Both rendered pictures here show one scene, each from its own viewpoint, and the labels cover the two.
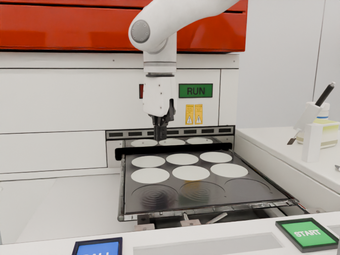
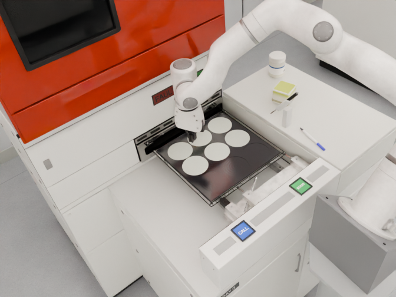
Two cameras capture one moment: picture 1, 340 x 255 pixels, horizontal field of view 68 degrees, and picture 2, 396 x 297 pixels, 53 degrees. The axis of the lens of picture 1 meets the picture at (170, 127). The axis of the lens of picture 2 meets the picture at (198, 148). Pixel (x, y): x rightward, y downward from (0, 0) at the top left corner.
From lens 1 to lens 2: 1.03 m
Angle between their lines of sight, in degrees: 38
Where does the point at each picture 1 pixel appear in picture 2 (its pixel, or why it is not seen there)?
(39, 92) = (80, 139)
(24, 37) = (71, 113)
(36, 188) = (94, 201)
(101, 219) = (181, 204)
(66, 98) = (101, 133)
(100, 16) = (122, 69)
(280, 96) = not seen: outside the picture
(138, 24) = (188, 99)
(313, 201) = (291, 149)
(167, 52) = not seen: hidden behind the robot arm
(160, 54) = not seen: hidden behind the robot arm
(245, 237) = (281, 197)
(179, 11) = (214, 87)
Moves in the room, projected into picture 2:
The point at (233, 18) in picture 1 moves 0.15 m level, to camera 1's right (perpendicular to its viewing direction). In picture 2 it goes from (215, 22) to (250, 10)
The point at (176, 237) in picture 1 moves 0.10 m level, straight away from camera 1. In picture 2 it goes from (260, 209) to (243, 188)
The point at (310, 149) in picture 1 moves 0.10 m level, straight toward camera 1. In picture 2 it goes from (286, 121) to (290, 139)
